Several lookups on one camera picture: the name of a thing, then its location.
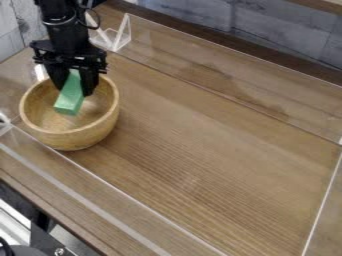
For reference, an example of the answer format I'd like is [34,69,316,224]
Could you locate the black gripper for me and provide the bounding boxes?
[29,19,106,97]

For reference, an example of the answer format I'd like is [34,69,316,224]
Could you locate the green rectangular block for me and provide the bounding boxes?
[53,70,84,116]

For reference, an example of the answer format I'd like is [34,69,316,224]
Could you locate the wooden bowl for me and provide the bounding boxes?
[18,75,120,151]

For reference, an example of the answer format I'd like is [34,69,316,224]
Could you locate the clear acrylic corner bracket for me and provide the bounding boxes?
[89,14,130,52]

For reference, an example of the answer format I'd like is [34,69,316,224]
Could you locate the black metal table bracket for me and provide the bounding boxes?
[29,224,73,256]

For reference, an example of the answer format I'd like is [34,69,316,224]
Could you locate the black cable lower left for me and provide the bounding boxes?
[0,236,14,256]

